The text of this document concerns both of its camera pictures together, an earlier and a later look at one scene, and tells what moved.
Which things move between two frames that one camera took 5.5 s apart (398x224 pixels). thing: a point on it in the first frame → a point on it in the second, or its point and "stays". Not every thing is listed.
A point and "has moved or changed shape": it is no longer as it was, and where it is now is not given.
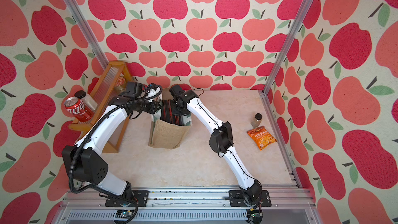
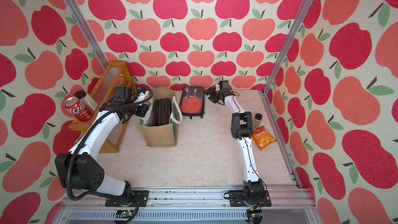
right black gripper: x=185 y=113 → x=212 y=91
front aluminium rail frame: x=188 y=205 stays
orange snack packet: x=261 y=137 stays
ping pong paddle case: x=186 y=119 has moved or changed shape
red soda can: x=76 y=108 stays
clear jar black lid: x=91 y=104 stays
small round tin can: x=120 y=84 stays
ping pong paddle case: x=163 y=116 → x=155 y=119
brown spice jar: x=257 y=120 stays
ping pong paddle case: x=175 y=114 → x=168 y=109
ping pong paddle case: x=168 y=111 → x=161 y=111
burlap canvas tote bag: x=168 y=135 has moved or changed shape
